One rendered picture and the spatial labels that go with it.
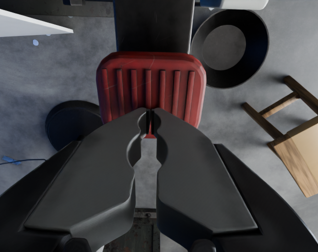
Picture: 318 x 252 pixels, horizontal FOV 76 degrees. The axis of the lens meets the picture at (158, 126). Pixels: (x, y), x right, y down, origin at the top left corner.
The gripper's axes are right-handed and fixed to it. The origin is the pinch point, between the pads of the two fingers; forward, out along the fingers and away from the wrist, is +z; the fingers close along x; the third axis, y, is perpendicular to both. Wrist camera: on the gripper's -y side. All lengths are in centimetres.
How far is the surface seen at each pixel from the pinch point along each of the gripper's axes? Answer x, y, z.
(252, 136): 52, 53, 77
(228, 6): 8.0, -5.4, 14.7
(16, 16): -33, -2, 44
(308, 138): 51, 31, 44
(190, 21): 2.8, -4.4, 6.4
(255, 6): 10.8, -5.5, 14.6
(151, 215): -1, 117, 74
